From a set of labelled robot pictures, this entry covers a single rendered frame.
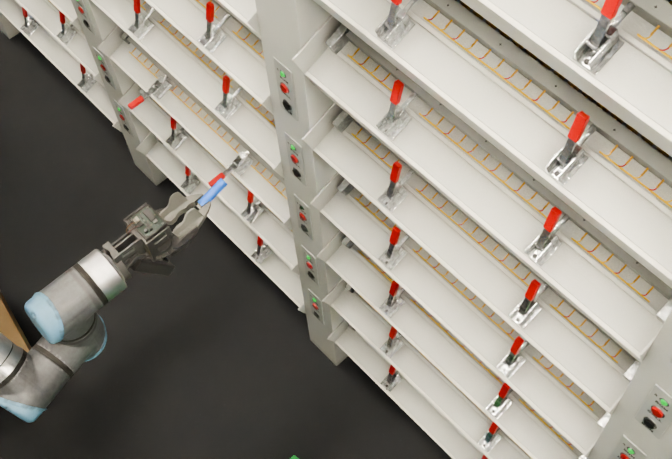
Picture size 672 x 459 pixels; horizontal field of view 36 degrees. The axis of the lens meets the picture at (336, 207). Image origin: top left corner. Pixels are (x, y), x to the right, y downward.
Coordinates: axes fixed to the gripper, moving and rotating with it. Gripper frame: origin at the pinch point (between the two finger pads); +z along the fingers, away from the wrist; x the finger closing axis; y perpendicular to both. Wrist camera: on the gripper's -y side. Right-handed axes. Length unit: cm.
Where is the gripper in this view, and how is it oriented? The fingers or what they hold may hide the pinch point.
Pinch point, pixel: (201, 204)
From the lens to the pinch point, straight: 194.5
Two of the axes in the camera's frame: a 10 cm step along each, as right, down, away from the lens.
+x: -6.7, -6.3, 3.9
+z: 7.4, -6.1, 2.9
